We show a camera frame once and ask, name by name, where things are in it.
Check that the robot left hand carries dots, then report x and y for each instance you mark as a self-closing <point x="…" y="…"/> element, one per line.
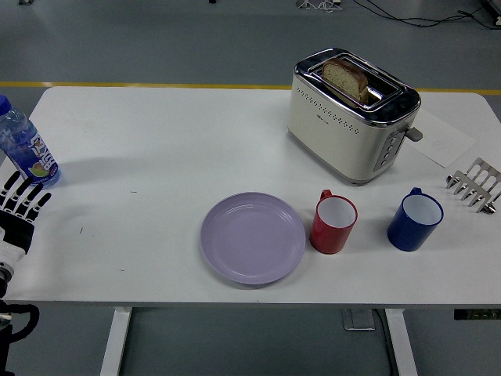
<point x="15" y="231"/>

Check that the purple plate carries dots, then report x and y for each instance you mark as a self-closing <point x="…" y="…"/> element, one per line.
<point x="252" y="239"/>

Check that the clear blue-capped drink bottle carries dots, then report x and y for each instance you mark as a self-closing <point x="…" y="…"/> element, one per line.
<point x="19" y="137"/>

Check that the white table leg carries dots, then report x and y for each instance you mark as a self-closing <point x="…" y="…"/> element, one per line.
<point x="115" y="340"/>
<point x="401" y="340"/>

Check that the red mug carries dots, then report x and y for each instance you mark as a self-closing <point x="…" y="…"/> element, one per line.
<point x="326" y="237"/>

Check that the cream and chrome toaster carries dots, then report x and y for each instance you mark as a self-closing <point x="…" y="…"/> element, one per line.
<point x="336" y="133"/>

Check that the grey under-table control box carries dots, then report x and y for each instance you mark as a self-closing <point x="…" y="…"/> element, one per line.
<point x="358" y="319"/>

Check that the slice of bread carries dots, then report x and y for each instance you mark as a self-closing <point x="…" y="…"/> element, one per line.
<point x="344" y="76"/>

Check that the white stand base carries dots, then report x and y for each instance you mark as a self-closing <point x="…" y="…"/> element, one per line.
<point x="319" y="4"/>

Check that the blue mug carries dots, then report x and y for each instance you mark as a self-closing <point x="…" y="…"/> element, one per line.
<point x="407" y="233"/>

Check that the white paper sheet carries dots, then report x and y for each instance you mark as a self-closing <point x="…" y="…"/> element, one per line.
<point x="442" y="141"/>

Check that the silver metal toast rack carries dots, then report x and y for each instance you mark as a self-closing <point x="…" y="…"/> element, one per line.
<point x="479" y="184"/>

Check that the black table height controller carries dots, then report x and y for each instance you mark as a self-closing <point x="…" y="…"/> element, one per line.
<point x="477" y="314"/>

